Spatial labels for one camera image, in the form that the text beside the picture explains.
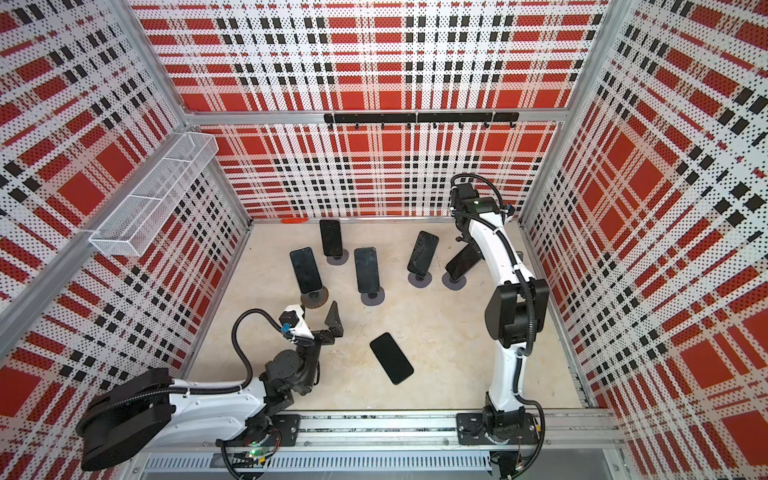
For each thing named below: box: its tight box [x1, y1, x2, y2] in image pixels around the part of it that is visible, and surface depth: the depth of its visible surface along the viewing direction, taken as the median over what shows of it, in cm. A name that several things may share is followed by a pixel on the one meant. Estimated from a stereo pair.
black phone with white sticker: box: [369, 332, 414, 386], surface depth 88 cm
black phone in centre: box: [354, 247, 380, 293], surface depth 94 cm
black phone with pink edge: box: [407, 230, 439, 277], surface depth 99 cm
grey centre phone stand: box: [360, 286, 385, 306], surface depth 100 cm
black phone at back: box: [319, 219, 343, 256], surface depth 102 cm
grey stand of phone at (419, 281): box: [408, 272, 433, 289], surface depth 106 cm
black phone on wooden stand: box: [290, 247, 323, 294], surface depth 93 cm
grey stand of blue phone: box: [442, 272, 467, 290], surface depth 103 cm
